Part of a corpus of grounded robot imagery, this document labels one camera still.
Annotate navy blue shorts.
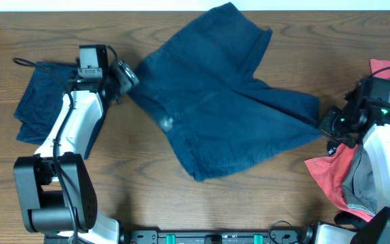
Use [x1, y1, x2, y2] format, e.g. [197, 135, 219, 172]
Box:
[14, 61, 108, 161]
[130, 3, 320, 181]

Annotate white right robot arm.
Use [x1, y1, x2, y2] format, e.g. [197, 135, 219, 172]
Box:
[312, 105, 390, 243]

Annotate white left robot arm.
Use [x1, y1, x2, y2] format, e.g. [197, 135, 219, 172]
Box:
[14, 60, 139, 243]

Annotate black garment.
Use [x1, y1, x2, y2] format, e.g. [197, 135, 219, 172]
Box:
[326, 140, 340, 156]

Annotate folded navy blue shorts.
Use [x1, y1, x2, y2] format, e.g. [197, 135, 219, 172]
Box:
[14, 61, 108, 161]

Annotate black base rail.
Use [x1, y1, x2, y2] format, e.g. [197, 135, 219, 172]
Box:
[115, 221, 316, 244]

